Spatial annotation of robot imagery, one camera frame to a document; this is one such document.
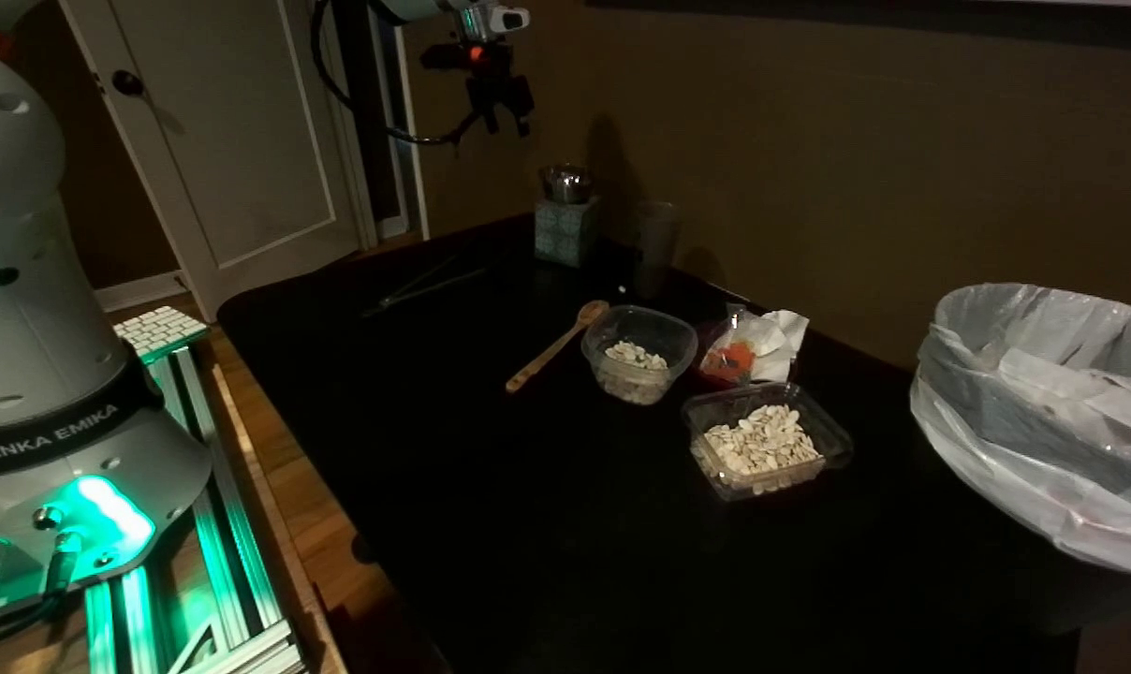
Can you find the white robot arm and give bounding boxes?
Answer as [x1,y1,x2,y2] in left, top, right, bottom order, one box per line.
[0,59,210,620]

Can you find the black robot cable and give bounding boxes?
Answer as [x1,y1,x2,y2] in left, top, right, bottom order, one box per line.
[312,0,483,149]

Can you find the white keyboard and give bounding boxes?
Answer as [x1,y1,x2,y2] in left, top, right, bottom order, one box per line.
[116,305,207,355]

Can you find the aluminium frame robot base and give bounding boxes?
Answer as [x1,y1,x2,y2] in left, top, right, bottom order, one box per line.
[0,324,344,674]

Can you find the white and orange wrapper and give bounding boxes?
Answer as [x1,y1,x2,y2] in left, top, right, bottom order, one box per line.
[702,303,808,385]

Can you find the wooden spoon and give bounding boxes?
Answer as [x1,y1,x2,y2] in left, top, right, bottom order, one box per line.
[506,300,609,394]

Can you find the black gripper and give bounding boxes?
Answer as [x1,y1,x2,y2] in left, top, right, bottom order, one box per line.
[421,39,537,133]

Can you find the round clear plastic container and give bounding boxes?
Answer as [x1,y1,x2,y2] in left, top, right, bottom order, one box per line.
[579,303,697,406]

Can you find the dark drinking glass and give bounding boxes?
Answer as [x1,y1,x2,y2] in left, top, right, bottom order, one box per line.
[637,200,681,300]

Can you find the metal tongs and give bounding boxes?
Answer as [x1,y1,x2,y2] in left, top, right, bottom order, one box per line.
[364,267,486,314]

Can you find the small grey box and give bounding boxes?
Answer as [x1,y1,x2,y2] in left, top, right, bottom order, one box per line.
[537,198,594,267]

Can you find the bin with white liner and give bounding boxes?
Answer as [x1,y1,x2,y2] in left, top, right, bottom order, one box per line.
[912,279,1131,571]

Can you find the white door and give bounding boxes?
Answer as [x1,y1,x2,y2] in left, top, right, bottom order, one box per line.
[60,0,376,318]

